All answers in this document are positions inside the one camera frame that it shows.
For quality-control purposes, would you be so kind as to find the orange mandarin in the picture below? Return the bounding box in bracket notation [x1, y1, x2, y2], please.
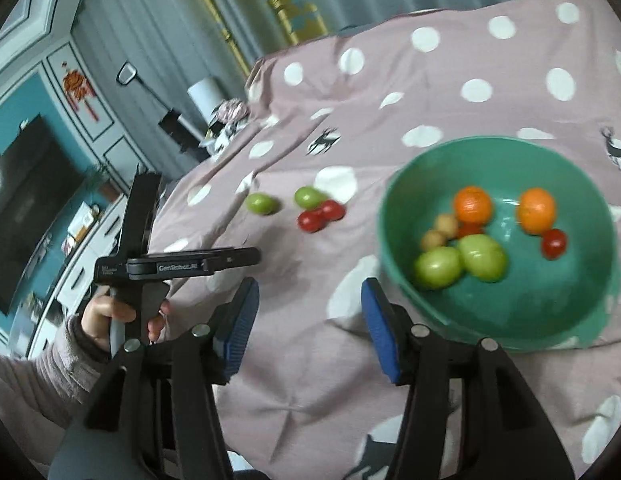
[517, 188, 558, 235]
[453, 186, 493, 225]

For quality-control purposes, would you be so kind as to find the person's left forearm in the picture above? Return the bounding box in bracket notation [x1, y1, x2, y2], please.
[0, 312, 114, 431]

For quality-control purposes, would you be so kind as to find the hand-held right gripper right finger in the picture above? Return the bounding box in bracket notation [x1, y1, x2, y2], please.
[361, 277, 576, 480]

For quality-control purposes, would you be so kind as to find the white paper roll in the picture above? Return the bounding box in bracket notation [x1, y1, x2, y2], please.
[187, 76, 226, 123]

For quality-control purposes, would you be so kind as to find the pile of clothes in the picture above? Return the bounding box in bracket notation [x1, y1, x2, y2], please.
[198, 99, 254, 158]

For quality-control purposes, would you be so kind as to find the white television cabinet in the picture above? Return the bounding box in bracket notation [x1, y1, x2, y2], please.
[13, 192, 128, 361]

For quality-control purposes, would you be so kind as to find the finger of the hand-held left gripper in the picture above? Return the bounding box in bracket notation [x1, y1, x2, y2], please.
[205, 246, 262, 274]

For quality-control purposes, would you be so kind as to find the person's left hand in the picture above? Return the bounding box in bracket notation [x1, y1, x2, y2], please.
[79, 296, 171, 356]

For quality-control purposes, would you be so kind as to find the black floor stand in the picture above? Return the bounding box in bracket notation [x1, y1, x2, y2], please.
[115, 62, 204, 153]

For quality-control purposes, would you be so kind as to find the green plastic bowl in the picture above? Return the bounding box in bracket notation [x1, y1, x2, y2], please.
[379, 136, 621, 353]

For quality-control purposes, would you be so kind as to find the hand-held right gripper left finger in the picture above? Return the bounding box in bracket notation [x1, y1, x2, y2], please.
[50, 276, 261, 480]

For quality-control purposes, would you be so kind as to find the gold patterned curtain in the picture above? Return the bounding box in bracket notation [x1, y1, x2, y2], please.
[183, 0, 331, 68]

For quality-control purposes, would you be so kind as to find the black television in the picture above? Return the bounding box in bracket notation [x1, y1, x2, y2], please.
[0, 114, 88, 316]

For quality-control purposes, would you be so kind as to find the grey curtain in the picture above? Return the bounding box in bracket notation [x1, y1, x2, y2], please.
[70, 0, 581, 181]

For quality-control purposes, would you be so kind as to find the pink polka dot blanket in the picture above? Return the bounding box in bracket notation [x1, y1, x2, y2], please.
[155, 0, 621, 480]

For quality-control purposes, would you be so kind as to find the red wall decoration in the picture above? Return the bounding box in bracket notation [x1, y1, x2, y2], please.
[62, 62, 101, 123]

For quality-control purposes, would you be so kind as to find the green jujube fruit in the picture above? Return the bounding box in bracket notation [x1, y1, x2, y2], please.
[415, 246, 464, 289]
[246, 193, 280, 216]
[458, 234, 507, 281]
[294, 186, 327, 209]

